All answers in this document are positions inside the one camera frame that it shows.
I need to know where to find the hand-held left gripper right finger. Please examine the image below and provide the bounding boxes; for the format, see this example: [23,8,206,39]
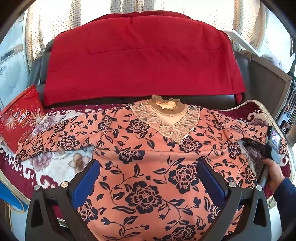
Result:
[197,159,272,241]

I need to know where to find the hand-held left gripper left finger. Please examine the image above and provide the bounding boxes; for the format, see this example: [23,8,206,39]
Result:
[26,159,102,241]

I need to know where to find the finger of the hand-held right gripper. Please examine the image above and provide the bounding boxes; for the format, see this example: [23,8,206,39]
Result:
[241,138,266,161]

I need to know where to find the orange floral blouse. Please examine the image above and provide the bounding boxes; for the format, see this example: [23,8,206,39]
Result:
[17,95,290,241]

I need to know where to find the person's right forearm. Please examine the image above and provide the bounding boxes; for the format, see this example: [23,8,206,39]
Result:
[272,176,296,210]

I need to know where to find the person's right hand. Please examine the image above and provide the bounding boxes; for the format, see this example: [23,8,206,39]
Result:
[264,158,287,193]

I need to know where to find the floral plush sofa cover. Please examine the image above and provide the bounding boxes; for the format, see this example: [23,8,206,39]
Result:
[0,100,293,224]

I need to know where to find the dark shelf rack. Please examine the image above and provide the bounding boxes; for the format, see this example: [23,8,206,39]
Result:
[276,79,296,139]

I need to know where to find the blue bag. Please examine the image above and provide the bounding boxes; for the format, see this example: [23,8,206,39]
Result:
[0,182,28,210]

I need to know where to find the red tin box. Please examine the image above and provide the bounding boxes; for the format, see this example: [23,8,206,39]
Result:
[0,85,47,154]

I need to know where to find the white plastic chair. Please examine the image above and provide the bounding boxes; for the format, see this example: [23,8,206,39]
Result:
[221,28,256,55]

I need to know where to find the black leather sofa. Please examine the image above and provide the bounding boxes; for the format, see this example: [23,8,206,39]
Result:
[29,40,295,112]

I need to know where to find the red blanket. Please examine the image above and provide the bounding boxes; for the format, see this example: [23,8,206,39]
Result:
[43,13,247,107]

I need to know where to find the white appliance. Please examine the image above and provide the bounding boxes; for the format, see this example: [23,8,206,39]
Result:
[0,14,32,112]

